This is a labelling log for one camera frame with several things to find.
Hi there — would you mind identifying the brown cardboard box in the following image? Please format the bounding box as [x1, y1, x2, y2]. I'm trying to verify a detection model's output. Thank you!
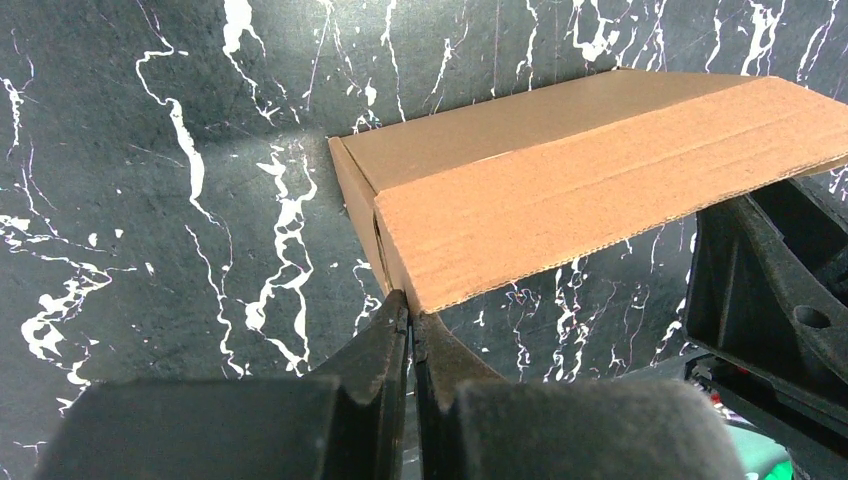
[328, 69, 847, 313]

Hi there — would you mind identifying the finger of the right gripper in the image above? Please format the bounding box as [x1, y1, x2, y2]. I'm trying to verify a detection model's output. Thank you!
[684, 178, 847, 435]

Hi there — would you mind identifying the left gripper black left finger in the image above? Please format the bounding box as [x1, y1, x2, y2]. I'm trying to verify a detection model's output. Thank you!
[35, 290, 409, 479]

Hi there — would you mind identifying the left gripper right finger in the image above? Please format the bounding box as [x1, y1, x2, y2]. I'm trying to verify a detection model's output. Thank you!
[410, 314, 744, 479]

